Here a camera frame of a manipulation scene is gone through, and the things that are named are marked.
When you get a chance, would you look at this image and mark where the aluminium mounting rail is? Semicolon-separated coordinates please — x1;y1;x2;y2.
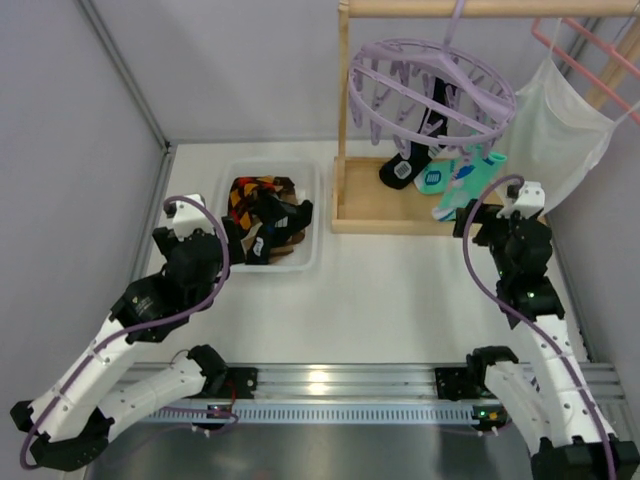
114;363;621;401

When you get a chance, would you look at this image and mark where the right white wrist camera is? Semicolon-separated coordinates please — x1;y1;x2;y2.
501;181;545;219

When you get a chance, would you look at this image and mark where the brown striped sock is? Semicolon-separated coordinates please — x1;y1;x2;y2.
242;225;305;265

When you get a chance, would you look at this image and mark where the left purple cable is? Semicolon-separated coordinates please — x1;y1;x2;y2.
19;195;239;471

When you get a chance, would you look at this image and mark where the white plastic basket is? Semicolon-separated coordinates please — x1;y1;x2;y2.
214;157;323;274

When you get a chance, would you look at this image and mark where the purple round clip hanger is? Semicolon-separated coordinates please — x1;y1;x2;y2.
348;1;516;159

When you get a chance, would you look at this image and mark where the wooden rack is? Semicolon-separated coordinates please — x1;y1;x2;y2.
331;1;639;236

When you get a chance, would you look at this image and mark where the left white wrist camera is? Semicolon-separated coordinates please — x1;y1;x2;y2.
163;200;213;241

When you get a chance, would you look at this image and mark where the black sport sock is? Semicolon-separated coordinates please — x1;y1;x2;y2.
378;74;454;190
252;193;314;237

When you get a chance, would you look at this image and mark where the pink clothes hanger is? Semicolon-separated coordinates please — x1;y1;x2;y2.
531;17;639;125

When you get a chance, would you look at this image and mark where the brown argyle sock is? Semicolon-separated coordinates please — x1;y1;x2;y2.
263;176;296;200

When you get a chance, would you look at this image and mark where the white mesh laundry bag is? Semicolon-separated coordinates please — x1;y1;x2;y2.
499;55;617;221

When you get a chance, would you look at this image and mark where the grey slotted cable duct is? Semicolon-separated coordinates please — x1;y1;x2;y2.
144;402;506;426

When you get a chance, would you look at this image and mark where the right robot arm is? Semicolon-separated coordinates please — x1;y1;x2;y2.
453;200;639;479

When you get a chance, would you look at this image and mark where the purple cable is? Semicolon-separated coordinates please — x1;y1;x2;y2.
462;173;619;480
19;195;239;471

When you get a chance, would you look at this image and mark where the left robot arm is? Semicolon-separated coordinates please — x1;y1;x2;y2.
10;217;244;472

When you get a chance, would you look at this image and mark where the red yellow argyle sock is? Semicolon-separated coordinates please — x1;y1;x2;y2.
227;176;276;235

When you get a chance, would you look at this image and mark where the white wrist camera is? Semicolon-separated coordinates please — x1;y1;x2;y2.
163;200;213;241
501;181;545;219

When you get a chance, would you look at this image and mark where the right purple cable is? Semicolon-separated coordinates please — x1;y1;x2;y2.
462;173;619;480

